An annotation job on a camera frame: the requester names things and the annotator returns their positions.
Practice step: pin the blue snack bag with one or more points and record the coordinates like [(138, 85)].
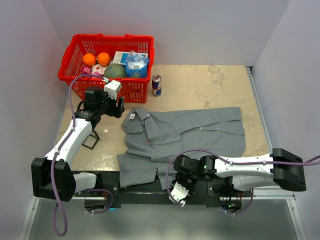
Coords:
[(136, 72)]

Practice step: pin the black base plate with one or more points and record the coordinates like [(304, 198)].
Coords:
[(204, 193)]

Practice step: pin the left orange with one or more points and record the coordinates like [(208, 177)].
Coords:
[(89, 59)]

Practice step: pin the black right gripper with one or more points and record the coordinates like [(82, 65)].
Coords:
[(178, 178)]

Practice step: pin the grey button-up shirt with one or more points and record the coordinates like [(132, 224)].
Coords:
[(219, 130)]

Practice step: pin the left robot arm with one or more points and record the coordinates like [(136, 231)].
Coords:
[(52, 177)]

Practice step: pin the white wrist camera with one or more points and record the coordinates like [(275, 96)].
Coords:
[(112, 88), (178, 194)]

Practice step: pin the aluminium frame rail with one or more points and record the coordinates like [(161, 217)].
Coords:
[(273, 214)]

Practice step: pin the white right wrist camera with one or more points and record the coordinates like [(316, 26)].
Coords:
[(178, 194)]

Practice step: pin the black square frame stand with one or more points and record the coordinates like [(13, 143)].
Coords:
[(91, 141)]

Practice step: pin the orange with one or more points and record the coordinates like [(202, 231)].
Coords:
[(89, 59), (104, 59)]

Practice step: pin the Red Bull drink can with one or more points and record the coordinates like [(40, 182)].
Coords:
[(156, 85)]

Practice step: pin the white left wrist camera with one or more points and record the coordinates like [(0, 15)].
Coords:
[(112, 88)]

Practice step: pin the pink snack packet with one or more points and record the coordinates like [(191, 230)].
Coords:
[(96, 70)]

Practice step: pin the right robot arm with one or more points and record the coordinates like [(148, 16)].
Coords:
[(240, 174)]

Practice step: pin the green melon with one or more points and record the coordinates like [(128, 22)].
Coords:
[(114, 71)]

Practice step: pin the white blue carton box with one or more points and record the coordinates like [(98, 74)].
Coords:
[(121, 58)]

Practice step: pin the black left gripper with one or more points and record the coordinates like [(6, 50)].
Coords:
[(116, 111)]

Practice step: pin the red plastic shopping basket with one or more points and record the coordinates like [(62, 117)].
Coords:
[(133, 90)]

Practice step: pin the right orange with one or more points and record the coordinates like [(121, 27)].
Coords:
[(104, 59)]

